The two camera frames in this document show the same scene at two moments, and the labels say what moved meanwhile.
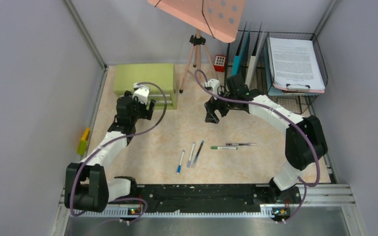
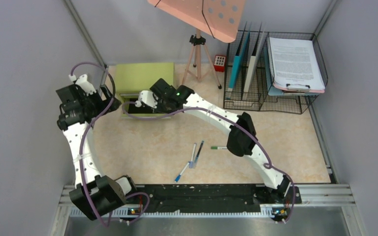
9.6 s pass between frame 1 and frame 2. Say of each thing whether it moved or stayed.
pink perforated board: stayed
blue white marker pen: moved
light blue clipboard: stayed
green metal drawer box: stayed
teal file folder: stayed
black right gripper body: moved
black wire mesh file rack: stayed
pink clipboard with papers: stayed
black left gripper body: moved
